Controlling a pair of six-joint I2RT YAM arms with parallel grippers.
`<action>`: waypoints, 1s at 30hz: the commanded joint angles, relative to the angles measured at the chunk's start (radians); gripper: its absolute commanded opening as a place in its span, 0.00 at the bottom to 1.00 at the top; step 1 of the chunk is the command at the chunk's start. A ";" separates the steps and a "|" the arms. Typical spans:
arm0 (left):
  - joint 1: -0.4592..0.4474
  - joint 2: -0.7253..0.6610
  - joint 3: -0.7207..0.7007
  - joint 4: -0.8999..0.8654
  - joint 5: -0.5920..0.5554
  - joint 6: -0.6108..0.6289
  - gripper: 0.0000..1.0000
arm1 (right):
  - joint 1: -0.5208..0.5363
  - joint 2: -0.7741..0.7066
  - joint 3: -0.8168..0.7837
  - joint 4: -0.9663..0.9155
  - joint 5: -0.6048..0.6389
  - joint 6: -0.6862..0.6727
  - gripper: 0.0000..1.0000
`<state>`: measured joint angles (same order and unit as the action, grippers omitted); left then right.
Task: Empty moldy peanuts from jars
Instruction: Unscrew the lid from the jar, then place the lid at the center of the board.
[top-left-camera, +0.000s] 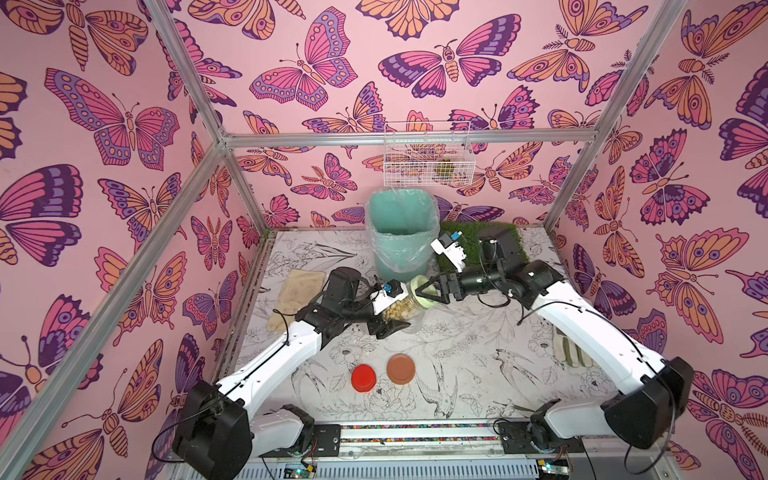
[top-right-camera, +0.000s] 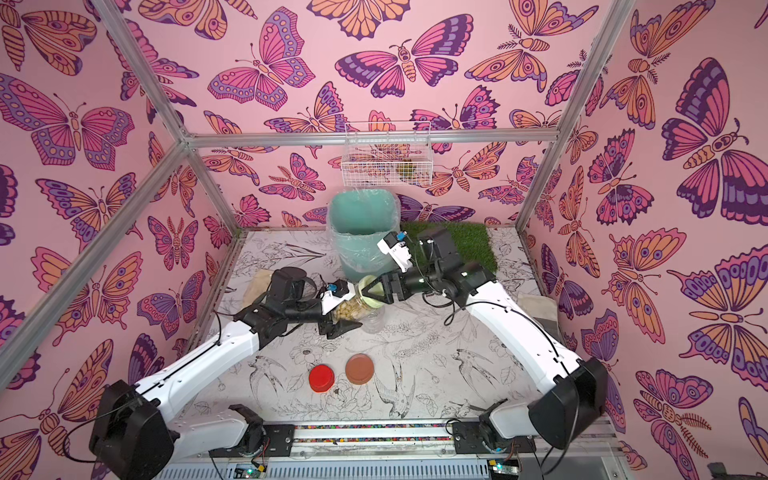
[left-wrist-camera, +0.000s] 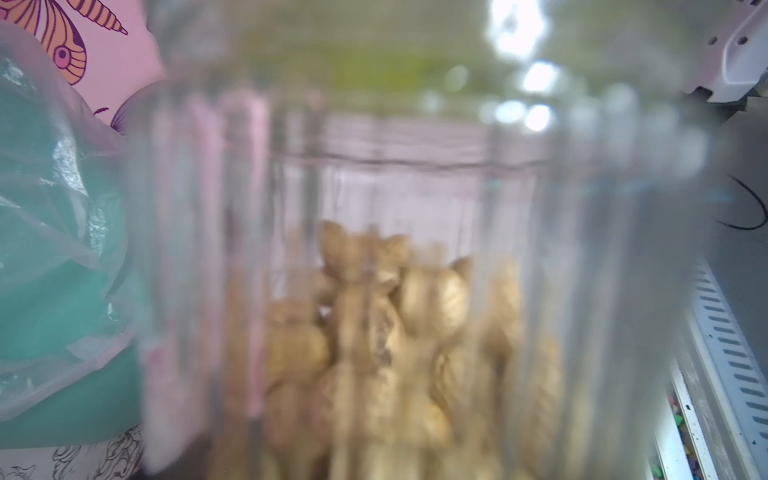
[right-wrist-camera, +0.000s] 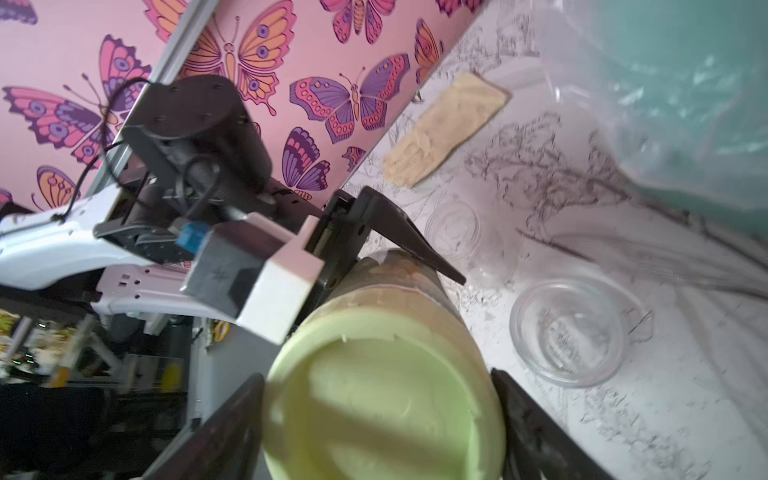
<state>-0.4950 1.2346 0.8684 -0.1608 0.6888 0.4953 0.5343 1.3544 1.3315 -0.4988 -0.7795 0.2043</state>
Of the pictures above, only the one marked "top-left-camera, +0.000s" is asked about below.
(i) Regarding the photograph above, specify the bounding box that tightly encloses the brown jar lid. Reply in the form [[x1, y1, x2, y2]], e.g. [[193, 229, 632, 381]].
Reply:
[[386, 353, 416, 385]]

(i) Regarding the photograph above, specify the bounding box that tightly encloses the aluminium frame post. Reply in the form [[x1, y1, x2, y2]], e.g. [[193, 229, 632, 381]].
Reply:
[[544, 0, 687, 233]]

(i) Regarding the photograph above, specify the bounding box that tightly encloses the red jar lid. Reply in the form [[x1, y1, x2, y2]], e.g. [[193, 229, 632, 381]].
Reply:
[[350, 364, 377, 393]]

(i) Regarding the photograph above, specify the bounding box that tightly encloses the clear plastic bin liner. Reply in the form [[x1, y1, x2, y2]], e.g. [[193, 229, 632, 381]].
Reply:
[[363, 187, 445, 280]]

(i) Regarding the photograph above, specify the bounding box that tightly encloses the white wire basket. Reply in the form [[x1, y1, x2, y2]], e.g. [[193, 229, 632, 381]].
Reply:
[[381, 130, 476, 188]]

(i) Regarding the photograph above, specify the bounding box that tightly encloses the green lid peanut jar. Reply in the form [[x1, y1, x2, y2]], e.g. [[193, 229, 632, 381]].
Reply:
[[383, 296, 428, 334]]

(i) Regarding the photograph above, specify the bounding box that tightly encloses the mint green trash bin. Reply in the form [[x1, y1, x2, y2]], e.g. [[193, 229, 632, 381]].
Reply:
[[367, 189, 440, 284]]

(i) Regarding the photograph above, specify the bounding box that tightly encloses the cream work glove right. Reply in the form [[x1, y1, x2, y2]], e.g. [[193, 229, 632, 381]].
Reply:
[[553, 334, 594, 368]]

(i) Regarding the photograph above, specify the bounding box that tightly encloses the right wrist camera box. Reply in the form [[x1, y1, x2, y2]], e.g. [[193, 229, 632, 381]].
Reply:
[[430, 231, 466, 273]]

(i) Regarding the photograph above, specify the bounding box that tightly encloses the green object in basket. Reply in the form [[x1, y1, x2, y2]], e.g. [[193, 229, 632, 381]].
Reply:
[[434, 160, 455, 182]]

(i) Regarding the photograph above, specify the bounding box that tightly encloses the beige work glove left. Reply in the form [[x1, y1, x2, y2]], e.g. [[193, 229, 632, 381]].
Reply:
[[266, 269, 326, 332]]

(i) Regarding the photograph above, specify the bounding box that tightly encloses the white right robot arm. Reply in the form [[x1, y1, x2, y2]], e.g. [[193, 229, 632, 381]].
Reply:
[[416, 227, 694, 451]]

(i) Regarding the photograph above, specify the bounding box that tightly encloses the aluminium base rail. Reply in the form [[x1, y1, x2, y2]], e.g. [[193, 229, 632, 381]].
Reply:
[[217, 419, 685, 479]]

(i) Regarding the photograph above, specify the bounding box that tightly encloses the green artificial grass mat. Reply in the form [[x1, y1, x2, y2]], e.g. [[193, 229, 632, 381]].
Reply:
[[440, 222, 529, 267]]

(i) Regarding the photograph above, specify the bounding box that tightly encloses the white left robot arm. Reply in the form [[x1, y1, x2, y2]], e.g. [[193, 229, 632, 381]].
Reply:
[[172, 267, 409, 479]]

